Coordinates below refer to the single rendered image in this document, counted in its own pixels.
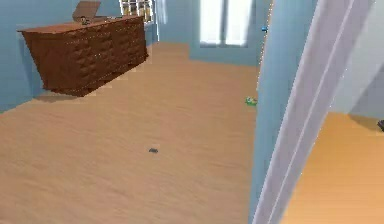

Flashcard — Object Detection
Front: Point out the brown wooden chest of drawers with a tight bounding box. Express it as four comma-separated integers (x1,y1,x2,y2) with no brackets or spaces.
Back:
17,14,150,98

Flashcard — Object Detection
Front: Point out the white framed window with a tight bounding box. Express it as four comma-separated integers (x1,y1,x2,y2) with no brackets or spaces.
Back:
199,0,254,48

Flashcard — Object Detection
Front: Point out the white shelf with items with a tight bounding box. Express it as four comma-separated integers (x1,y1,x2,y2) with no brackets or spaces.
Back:
119,0,158,25

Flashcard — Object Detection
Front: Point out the white room door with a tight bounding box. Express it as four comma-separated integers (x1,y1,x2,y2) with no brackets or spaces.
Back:
251,0,376,224

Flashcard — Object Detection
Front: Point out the brown open cardboard box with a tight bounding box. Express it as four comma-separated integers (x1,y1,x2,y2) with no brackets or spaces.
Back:
71,0,102,24

